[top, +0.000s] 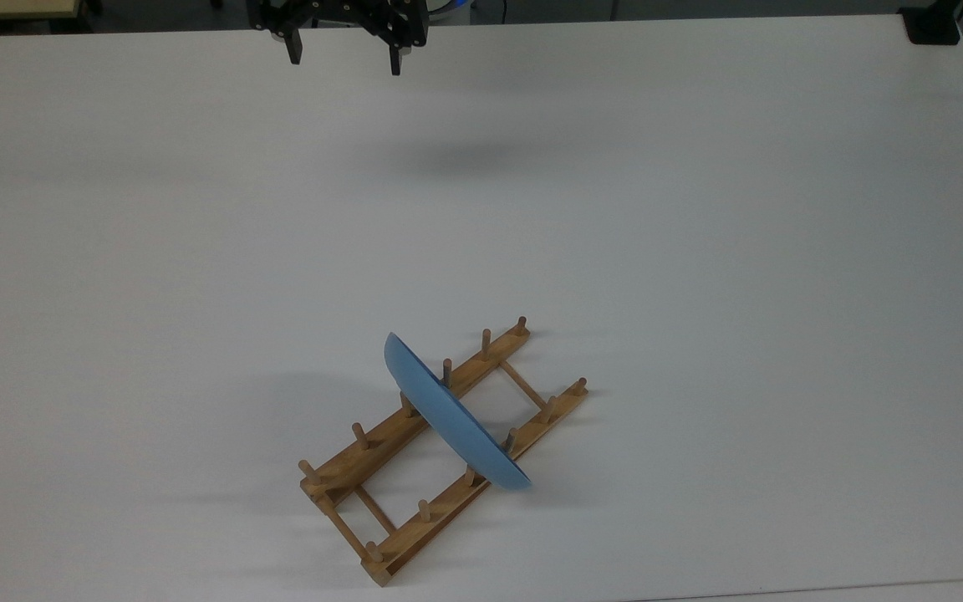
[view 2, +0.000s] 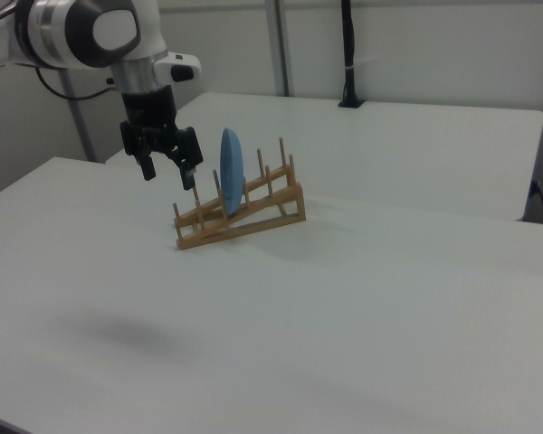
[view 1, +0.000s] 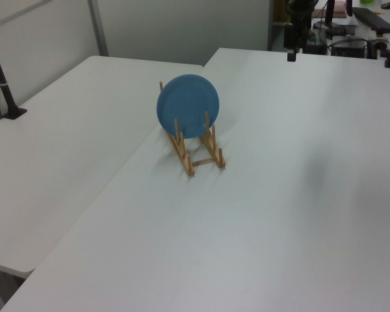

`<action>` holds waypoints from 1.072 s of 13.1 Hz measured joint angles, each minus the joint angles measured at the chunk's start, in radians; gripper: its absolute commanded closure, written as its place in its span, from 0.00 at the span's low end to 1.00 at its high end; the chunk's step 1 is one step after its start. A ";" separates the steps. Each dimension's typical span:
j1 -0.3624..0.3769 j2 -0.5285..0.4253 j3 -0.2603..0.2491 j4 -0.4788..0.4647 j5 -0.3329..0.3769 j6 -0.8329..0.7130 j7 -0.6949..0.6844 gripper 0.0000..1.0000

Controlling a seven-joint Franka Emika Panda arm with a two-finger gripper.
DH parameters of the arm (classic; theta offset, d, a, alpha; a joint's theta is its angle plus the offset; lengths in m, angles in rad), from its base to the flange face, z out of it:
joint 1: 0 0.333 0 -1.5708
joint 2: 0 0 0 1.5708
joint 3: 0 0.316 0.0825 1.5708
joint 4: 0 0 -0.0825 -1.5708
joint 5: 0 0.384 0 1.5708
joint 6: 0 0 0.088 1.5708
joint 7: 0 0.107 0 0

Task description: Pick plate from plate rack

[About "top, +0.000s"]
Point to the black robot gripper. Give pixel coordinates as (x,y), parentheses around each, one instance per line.
(348,15)

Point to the blue round plate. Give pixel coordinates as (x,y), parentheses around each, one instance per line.
(448,414)

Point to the wooden peg plate rack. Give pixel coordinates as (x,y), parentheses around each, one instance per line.
(348,468)

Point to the light wooden side table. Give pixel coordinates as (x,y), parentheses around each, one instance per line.
(5,8)

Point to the black clamp mount block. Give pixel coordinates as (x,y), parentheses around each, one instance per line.
(931,23)

